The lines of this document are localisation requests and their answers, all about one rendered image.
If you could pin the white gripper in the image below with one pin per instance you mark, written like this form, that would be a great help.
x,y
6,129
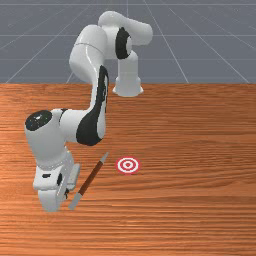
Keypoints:
x,y
50,180

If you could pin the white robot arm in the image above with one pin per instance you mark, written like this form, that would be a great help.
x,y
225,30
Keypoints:
x,y
88,50

